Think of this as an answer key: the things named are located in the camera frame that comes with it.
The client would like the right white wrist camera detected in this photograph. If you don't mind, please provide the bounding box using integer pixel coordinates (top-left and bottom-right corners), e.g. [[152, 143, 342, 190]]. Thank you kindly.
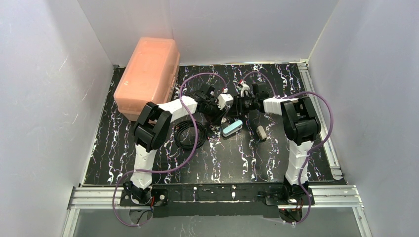
[[237, 81, 250, 97]]

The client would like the coiled black cable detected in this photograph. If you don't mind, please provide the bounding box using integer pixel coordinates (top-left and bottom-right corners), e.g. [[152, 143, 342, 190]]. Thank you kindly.
[[174, 120, 208, 152]]

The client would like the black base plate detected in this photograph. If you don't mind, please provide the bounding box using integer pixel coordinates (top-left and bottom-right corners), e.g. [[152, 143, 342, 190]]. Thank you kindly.
[[117, 182, 315, 218]]

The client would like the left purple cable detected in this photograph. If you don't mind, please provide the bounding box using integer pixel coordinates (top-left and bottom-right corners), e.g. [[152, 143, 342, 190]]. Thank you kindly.
[[112, 72, 228, 228]]

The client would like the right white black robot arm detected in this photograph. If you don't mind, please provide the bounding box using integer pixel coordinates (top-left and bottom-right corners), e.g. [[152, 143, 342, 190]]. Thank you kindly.
[[231, 80, 321, 202]]

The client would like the orange plastic storage box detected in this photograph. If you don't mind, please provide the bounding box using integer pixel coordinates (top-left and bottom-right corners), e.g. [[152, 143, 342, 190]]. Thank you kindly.
[[114, 37, 180, 121]]

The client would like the purple cable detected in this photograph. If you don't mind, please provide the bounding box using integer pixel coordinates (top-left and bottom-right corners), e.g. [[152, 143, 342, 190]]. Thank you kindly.
[[240, 71, 334, 226], [112, 72, 228, 228]]

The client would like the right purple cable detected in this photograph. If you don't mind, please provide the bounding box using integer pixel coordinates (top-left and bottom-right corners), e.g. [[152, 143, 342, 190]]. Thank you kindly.
[[240, 71, 334, 226]]

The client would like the aluminium frame rail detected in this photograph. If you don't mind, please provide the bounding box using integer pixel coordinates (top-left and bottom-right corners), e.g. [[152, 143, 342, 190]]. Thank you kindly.
[[62, 67, 371, 237]]

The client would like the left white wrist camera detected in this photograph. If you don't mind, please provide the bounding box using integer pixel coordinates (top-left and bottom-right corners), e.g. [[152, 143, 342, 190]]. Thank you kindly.
[[217, 93, 234, 110]]

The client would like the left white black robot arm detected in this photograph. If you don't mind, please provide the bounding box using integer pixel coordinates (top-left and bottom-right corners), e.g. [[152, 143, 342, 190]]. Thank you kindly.
[[123, 86, 233, 205]]

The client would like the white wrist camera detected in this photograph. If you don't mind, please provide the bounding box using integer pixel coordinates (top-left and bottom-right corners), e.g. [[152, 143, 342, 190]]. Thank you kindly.
[[237, 81, 250, 97], [217, 93, 234, 110]]

